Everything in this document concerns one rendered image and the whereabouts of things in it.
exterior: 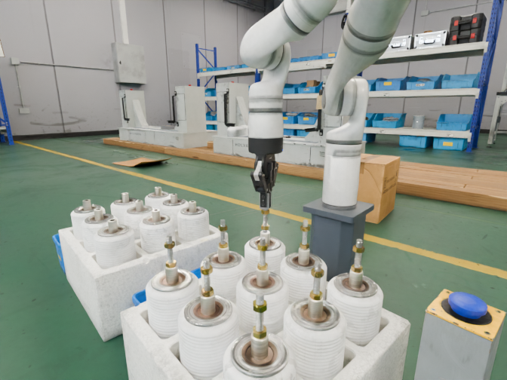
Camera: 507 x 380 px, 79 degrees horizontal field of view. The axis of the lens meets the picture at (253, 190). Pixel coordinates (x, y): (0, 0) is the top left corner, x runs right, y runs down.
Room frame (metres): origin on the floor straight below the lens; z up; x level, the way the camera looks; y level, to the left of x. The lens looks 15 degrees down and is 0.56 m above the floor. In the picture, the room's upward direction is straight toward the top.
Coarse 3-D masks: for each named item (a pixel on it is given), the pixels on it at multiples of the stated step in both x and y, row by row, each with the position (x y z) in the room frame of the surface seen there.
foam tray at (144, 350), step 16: (144, 304) 0.53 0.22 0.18; (288, 304) 0.53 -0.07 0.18; (128, 320) 0.49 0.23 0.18; (144, 320) 0.49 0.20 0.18; (384, 320) 0.49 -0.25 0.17; (400, 320) 0.49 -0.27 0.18; (128, 336) 0.48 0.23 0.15; (144, 336) 0.44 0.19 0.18; (176, 336) 0.44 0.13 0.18; (384, 336) 0.44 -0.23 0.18; (400, 336) 0.45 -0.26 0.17; (128, 352) 0.49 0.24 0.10; (144, 352) 0.43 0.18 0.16; (160, 352) 0.41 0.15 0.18; (176, 352) 0.43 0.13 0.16; (352, 352) 0.41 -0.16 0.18; (368, 352) 0.41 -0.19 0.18; (384, 352) 0.41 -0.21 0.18; (400, 352) 0.46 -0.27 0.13; (128, 368) 0.50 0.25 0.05; (144, 368) 0.43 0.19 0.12; (160, 368) 0.38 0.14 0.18; (176, 368) 0.38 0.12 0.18; (352, 368) 0.38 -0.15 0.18; (368, 368) 0.38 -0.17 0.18; (384, 368) 0.42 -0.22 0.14; (400, 368) 0.47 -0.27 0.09
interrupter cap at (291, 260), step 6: (288, 258) 0.59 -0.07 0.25; (294, 258) 0.59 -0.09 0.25; (312, 258) 0.59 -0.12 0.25; (318, 258) 0.59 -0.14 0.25; (288, 264) 0.56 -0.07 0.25; (294, 264) 0.56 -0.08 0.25; (300, 264) 0.57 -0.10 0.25; (312, 264) 0.56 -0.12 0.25; (300, 270) 0.54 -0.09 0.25; (306, 270) 0.54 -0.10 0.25
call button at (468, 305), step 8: (456, 296) 0.34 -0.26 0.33; (464, 296) 0.34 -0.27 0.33; (472, 296) 0.34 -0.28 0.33; (456, 304) 0.33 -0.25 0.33; (464, 304) 0.32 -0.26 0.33; (472, 304) 0.32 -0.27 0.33; (480, 304) 0.32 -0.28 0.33; (456, 312) 0.33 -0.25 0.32; (464, 312) 0.32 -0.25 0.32; (472, 312) 0.31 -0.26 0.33; (480, 312) 0.31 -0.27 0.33
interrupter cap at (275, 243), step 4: (252, 240) 0.68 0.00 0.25; (256, 240) 0.68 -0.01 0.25; (272, 240) 0.68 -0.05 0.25; (276, 240) 0.68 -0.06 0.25; (252, 244) 0.65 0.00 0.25; (256, 244) 0.65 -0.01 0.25; (272, 244) 0.66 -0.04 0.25; (276, 244) 0.65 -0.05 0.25; (280, 244) 0.65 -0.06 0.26; (256, 248) 0.63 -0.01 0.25; (268, 248) 0.63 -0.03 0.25; (272, 248) 0.63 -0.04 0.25; (276, 248) 0.64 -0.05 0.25
